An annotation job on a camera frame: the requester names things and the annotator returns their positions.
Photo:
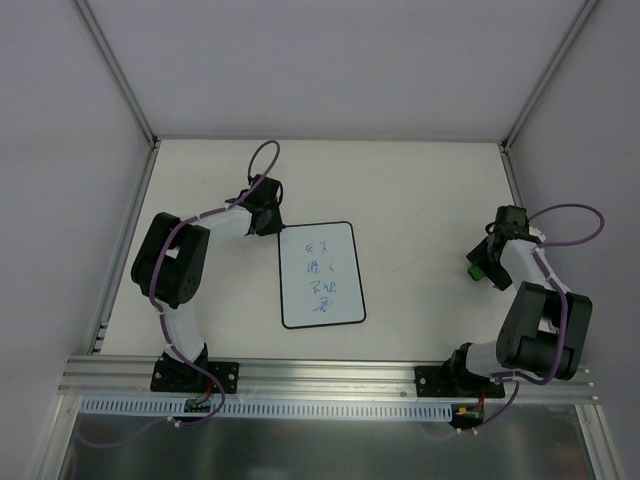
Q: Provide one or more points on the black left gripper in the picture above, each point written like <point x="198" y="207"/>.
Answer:
<point x="272" y="220"/>

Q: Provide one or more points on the left aluminium frame post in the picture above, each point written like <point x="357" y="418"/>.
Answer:
<point x="104" y="48"/>

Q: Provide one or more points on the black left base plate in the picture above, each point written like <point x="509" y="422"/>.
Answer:
<point x="171" y="376"/>

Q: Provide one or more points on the white whiteboard black frame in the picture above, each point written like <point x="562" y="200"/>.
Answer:
<point x="320" y="279"/>

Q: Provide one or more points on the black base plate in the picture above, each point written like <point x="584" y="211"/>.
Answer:
<point x="442" y="381"/>
<point x="171" y="376"/>

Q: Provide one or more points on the aluminium frame post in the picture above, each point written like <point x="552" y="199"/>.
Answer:
<point x="104" y="48"/>
<point x="556" y="60"/>

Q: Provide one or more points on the aluminium front rail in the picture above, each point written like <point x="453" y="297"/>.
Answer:
<point x="302" y="380"/>

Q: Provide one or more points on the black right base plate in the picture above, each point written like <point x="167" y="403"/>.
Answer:
<point x="442" y="381"/>

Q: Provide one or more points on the right aluminium frame post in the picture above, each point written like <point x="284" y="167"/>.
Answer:
<point x="556" y="60"/>

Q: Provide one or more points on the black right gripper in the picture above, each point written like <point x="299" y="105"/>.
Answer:
<point x="486" y="261"/>

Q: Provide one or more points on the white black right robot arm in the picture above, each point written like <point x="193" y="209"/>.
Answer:
<point x="543" y="334"/>

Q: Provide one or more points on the white slotted cable duct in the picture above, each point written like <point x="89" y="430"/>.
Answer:
<point x="270" y="409"/>

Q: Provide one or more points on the green whiteboard eraser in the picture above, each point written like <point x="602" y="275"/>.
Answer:
<point x="475" y="273"/>

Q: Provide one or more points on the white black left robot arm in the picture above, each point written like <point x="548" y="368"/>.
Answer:
<point x="169" y="266"/>

